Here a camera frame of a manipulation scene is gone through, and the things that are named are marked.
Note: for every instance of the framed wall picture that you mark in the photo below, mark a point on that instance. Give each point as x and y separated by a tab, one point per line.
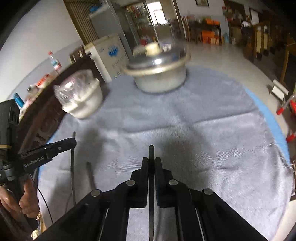
202	2

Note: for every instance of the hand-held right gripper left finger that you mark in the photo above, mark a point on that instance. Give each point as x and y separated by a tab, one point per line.
144	171

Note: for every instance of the orange cardboard box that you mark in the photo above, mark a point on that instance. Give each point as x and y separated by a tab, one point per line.
207	37

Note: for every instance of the plastic bottle with red cap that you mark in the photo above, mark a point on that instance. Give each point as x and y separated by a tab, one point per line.
55	62

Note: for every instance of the wooden stair railing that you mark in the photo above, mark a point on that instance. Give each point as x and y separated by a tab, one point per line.
266	39

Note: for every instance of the white cardboard box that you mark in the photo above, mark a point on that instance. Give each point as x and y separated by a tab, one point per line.
108	60

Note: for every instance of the white basin with plastic wrap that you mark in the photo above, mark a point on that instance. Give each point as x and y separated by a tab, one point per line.
85	104

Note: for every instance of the brown wooden door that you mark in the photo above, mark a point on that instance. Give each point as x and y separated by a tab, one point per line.
78	20

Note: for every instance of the grey tablecloth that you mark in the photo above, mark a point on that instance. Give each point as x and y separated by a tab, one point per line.
208	139

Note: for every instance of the person's left hand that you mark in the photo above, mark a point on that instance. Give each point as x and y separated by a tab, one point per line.
27	201

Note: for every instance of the teal thermos bottle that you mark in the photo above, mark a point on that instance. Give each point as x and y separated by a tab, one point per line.
19	100

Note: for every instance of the dark wooden sideboard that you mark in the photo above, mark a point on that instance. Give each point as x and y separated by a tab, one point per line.
46	120

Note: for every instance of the dark wooden side table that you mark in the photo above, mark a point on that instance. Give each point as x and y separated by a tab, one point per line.
196	25

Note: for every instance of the grey refrigerator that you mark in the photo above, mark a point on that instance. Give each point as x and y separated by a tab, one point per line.
108	23

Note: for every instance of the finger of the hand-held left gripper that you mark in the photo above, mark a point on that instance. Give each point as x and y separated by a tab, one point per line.
46	153

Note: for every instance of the small white stool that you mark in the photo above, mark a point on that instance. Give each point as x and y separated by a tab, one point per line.
279	89

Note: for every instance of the shelf with jars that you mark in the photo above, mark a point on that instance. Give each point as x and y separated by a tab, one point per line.
138	20

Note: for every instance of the metal pot with lid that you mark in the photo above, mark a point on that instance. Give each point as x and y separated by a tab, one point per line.
161	78

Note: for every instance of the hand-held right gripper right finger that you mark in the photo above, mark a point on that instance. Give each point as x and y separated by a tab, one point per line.
157	185

